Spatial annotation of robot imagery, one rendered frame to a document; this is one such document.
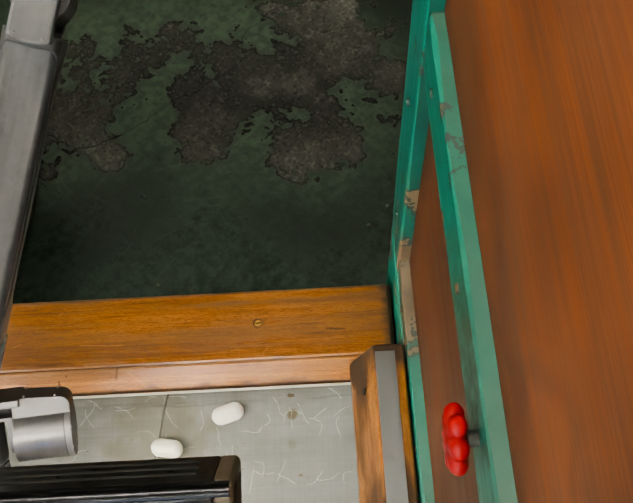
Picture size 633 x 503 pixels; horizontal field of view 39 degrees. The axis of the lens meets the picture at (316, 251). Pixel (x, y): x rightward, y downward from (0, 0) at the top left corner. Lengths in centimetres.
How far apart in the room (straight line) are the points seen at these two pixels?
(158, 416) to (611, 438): 81
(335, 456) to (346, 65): 140
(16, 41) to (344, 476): 58
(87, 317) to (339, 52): 135
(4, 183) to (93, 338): 28
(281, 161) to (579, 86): 180
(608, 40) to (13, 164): 69
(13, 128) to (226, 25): 153
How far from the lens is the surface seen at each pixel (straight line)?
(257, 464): 107
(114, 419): 112
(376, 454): 96
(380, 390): 97
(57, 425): 97
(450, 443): 54
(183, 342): 111
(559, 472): 43
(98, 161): 221
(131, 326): 113
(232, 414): 107
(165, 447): 107
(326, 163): 213
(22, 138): 92
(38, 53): 92
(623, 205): 32
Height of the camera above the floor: 177
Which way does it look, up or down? 62 degrees down
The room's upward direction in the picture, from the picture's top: 3 degrees counter-clockwise
